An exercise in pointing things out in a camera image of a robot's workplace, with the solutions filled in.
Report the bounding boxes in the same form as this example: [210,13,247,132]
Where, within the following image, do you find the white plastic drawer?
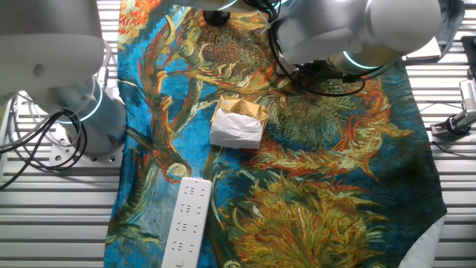
[277,55,295,75]

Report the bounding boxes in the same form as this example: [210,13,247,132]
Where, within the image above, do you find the gold tissue pack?
[209,95,270,150]

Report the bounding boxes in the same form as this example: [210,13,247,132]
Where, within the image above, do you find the sunflower painting tablecloth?
[103,0,448,268]

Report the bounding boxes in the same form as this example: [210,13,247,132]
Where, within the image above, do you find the white power strip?
[161,176,213,268]

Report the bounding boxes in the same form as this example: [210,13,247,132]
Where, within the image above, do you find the black mesh pen holder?
[202,10,231,27]

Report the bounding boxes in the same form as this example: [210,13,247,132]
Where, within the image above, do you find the white flat pad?
[405,36,443,63]

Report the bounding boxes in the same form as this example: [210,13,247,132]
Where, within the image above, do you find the white fabric sheet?
[397,214,446,268]

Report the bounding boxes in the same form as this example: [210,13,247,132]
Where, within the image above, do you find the dark grey cloth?
[437,0,466,57]

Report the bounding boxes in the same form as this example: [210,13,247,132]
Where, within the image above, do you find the black device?
[460,35,476,81]

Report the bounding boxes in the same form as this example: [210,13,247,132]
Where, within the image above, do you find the black base cable bundle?
[0,95,89,189]

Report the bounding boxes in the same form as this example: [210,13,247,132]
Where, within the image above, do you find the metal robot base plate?
[49,124,126,168]

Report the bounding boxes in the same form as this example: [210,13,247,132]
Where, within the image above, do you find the thin black cable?
[419,99,466,113]
[431,140,476,157]

